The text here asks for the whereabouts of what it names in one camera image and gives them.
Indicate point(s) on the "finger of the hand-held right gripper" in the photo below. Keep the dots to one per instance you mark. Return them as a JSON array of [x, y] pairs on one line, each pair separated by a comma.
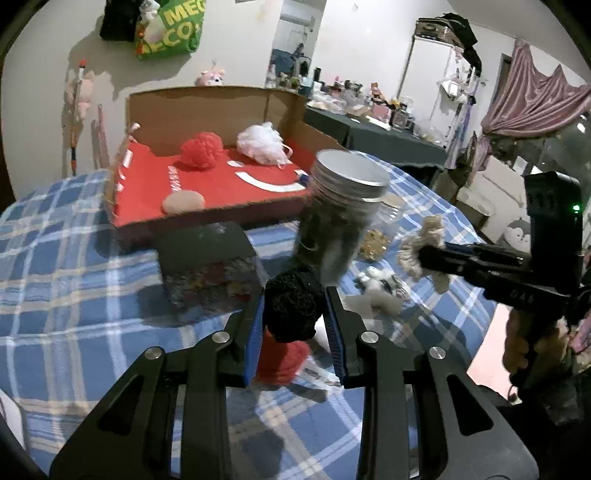
[[480, 251], [452, 265]]

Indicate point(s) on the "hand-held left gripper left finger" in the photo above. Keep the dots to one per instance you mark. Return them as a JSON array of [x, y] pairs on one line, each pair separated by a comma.
[[253, 341]]

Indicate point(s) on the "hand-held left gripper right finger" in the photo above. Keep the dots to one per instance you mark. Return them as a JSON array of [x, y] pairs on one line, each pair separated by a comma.
[[334, 341]]

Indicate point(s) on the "red knitted ball with label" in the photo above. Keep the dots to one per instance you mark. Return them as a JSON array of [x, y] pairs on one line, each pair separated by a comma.
[[277, 364]]

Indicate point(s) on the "black fuzzy ball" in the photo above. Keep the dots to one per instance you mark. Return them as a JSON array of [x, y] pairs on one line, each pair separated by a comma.
[[293, 300]]

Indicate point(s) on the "beige round sponge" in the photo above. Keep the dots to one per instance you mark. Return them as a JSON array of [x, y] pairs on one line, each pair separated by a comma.
[[183, 202]]

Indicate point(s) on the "coral bath pouf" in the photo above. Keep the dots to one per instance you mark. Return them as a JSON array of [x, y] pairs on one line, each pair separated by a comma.
[[201, 150]]

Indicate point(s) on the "white bath pouf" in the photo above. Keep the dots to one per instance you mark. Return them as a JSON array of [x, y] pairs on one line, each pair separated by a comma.
[[261, 143]]

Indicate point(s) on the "cardboard box with red bottom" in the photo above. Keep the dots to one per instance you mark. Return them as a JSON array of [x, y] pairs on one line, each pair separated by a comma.
[[207, 106]]

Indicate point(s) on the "person's right hand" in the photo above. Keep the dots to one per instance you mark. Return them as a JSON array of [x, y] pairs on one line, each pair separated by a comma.
[[521, 350]]

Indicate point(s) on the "penguin plush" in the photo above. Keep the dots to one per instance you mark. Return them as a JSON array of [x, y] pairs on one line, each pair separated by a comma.
[[517, 235]]

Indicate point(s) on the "white fluffy toy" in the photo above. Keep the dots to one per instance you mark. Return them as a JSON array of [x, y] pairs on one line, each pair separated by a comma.
[[374, 288]]

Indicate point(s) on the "cream sofa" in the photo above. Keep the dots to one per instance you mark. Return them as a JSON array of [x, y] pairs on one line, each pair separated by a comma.
[[489, 184]]

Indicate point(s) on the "clear box with gold trinkets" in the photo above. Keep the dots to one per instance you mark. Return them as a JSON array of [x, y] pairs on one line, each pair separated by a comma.
[[374, 242]]

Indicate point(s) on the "patterned tin box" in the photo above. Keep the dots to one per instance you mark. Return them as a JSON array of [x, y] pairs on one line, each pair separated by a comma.
[[203, 244]]

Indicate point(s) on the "glass jar with metal lid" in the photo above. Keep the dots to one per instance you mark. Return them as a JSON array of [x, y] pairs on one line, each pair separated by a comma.
[[341, 221]]

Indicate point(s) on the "pink curtain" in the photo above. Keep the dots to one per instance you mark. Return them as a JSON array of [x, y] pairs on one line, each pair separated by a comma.
[[531, 97]]

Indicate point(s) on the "dark covered table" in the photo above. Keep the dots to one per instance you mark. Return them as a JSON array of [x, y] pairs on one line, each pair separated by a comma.
[[383, 138]]

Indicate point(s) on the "row of small figurines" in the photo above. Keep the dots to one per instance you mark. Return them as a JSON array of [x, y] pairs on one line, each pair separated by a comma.
[[364, 99]]

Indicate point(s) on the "white wardrobe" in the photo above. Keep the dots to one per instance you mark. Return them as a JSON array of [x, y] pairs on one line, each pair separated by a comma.
[[425, 69]]

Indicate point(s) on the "blue plaid blanket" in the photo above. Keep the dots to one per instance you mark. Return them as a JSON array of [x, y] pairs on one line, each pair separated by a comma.
[[69, 277]]

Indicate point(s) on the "black garment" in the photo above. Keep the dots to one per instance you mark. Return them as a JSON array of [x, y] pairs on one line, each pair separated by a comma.
[[464, 34]]

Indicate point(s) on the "suitcase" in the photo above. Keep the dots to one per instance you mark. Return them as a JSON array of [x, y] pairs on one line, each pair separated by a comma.
[[434, 30]]

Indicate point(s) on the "pink stick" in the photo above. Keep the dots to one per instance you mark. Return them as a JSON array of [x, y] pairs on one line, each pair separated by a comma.
[[101, 138]]

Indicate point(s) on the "small pink plush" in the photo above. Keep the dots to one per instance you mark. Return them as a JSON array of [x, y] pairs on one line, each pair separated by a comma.
[[210, 77]]

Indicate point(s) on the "stick with red tip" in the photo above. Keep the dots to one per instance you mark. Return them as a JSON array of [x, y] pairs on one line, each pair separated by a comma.
[[76, 138]]

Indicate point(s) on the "pink plush toy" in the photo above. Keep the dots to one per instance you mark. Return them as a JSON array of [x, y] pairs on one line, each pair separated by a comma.
[[81, 97]]

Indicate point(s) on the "green tote bag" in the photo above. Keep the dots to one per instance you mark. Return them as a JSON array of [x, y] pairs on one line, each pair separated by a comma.
[[173, 27]]

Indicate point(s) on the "small white plush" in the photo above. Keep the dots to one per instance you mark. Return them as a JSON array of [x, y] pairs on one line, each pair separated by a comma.
[[148, 9]]

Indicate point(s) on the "black bag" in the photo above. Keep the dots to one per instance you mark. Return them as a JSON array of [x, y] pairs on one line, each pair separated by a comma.
[[117, 18]]

